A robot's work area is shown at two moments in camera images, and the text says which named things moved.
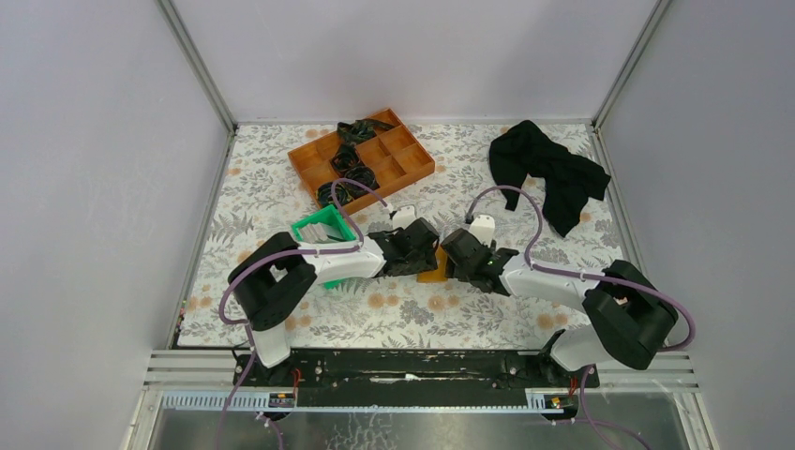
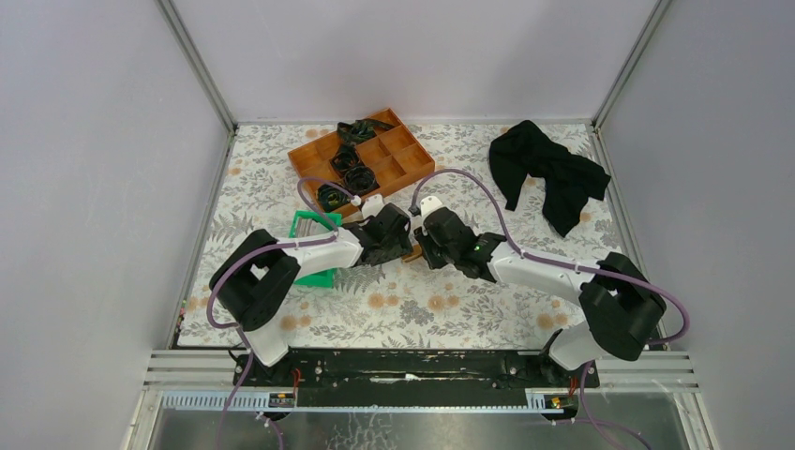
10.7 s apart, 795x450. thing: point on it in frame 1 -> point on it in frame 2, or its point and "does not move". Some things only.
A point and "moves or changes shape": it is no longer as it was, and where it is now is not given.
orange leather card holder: (440, 275) moves or changes shape
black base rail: (409, 378) does not move
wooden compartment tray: (396, 157) does not move
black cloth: (523, 150) does not move
